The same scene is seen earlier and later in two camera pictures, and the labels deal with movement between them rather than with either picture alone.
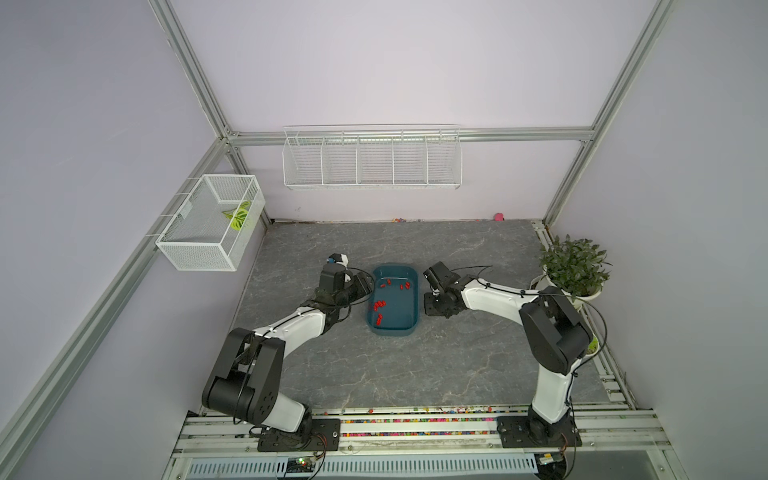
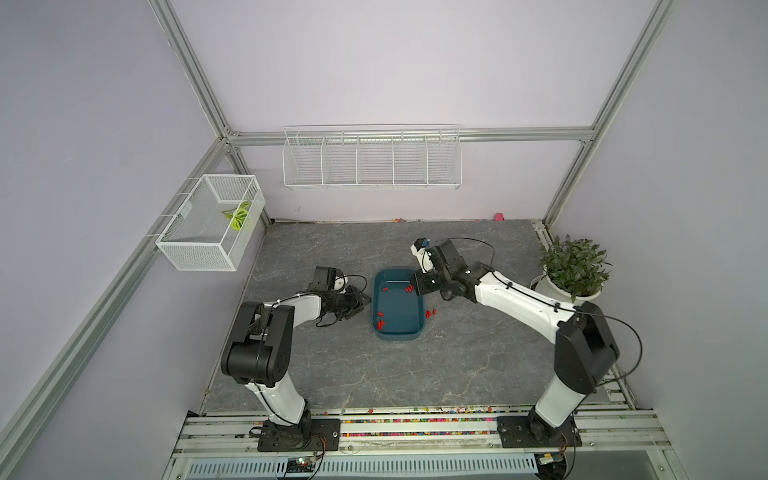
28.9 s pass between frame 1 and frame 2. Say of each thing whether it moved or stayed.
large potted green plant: stayed
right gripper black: moved
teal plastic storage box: stayed
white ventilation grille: stayed
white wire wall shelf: stayed
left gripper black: moved
